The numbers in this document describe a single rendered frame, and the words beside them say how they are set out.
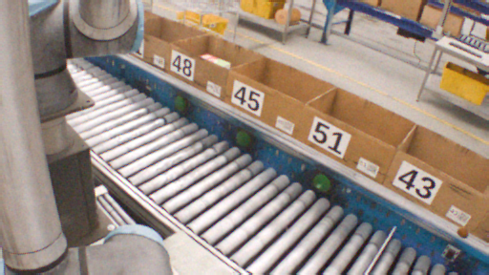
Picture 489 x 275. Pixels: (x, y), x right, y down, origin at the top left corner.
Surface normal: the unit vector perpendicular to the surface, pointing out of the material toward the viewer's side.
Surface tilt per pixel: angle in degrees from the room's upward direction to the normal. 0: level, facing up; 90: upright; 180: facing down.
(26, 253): 76
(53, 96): 66
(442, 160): 89
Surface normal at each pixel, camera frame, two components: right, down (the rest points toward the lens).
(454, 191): -0.61, 0.37
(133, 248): 0.10, -0.83
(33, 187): 0.89, 0.18
